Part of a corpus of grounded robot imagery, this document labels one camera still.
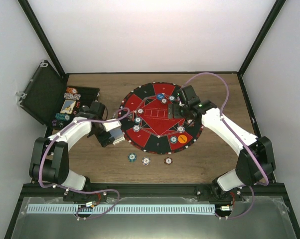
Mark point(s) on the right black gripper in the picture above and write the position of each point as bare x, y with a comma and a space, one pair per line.
176, 113

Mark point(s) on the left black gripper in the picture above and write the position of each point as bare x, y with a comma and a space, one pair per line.
101, 140

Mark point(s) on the blue backed card deck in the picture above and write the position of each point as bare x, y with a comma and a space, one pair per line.
117, 136

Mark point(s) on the orange big blind button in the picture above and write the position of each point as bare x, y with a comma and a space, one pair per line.
182, 139

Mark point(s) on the blue small blind button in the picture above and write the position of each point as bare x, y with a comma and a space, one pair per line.
160, 96

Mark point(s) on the blue orange 10 chip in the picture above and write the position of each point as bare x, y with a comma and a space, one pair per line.
136, 128

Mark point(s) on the green blue 50 chip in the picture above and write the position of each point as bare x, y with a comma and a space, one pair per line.
138, 120

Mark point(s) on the brown red 100 chip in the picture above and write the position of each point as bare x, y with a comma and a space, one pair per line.
139, 111

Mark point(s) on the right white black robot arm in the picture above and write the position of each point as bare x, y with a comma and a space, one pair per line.
255, 154

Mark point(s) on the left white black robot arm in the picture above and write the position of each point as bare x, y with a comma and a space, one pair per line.
50, 157

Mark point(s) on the card box in case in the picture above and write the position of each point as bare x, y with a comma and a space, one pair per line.
68, 107

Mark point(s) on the green blue chip stack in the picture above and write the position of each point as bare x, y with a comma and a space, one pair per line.
132, 157

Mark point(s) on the chips inside case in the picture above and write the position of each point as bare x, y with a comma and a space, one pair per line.
62, 119

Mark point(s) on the round red black poker mat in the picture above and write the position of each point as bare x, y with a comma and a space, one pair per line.
155, 128

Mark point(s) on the black poker case lid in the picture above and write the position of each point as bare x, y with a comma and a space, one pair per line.
43, 95

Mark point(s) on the black front mounting rail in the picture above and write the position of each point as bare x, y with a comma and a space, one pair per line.
203, 192

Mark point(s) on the light blue slotted rail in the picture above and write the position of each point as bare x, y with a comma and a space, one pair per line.
191, 209

